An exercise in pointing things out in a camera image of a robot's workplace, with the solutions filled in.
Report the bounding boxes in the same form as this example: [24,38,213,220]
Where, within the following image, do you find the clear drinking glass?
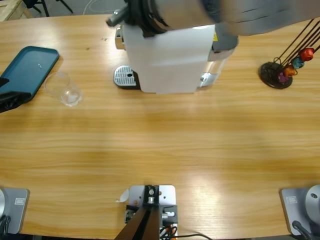
[44,71,84,108]

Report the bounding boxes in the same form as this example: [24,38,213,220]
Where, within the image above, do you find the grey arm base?
[279,184,320,236]
[0,187,30,235]

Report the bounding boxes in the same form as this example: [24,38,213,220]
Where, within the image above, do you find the white capsule coffee machine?
[114,23,216,95]

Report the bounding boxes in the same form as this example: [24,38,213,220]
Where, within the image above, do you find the orange coffee capsule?
[283,65,297,78]

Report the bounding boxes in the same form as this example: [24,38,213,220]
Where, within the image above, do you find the teal coffee capsule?
[291,56,305,70]

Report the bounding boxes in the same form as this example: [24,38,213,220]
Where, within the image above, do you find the red coffee capsule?
[299,47,315,62]

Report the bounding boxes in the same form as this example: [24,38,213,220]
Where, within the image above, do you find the teal plastic tray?
[0,46,60,102]

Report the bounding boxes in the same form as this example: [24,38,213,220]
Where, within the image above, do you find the wooden crate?
[0,0,33,23]

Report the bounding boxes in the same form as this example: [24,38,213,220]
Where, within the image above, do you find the black chair legs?
[23,0,75,18]

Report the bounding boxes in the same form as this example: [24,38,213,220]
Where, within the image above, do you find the chrome drip tray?
[113,65,139,88]

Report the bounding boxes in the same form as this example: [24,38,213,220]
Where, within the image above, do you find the white tape tab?
[115,188,130,203]

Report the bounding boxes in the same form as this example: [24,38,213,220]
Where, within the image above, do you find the clear water tank dark lid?
[198,21,240,89]

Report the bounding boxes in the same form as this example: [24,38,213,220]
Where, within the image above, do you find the black capsule holder with rods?
[258,18,320,90]

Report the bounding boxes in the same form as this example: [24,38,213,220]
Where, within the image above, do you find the white floor cable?
[83,0,126,15]

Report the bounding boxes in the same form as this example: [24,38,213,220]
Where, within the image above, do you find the black arm base cable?
[0,215,11,236]
[291,220,313,240]

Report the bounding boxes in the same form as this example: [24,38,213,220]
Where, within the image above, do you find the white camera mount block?
[124,184,179,240]

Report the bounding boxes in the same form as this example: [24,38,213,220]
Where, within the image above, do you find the dark camera post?
[114,184,161,240]

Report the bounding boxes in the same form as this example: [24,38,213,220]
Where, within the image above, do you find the orange and white wire bundle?
[159,223,179,240]

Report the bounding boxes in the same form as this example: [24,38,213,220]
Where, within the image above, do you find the black mount cable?
[174,233,215,240]

